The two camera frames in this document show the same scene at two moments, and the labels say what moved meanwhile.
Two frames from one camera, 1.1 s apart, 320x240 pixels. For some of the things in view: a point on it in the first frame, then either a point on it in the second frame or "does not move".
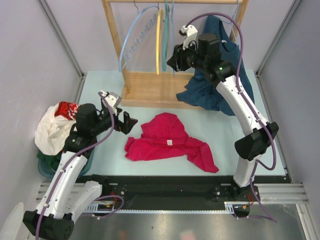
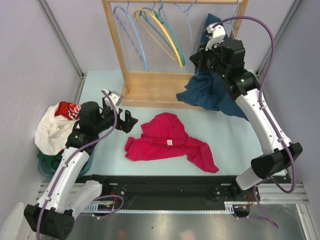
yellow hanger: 160,14 to 152,12
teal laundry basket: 46,170 does not move
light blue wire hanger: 231,23 does not move
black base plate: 178,192 does not move
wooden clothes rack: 158,89 does not move
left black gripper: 124,127 does not move
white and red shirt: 53,125 does not move
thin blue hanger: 172,37 to 189,25
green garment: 53,159 does not move
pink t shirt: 165,135 does not move
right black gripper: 179,54 to 199,58
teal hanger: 165,35 to 142,13
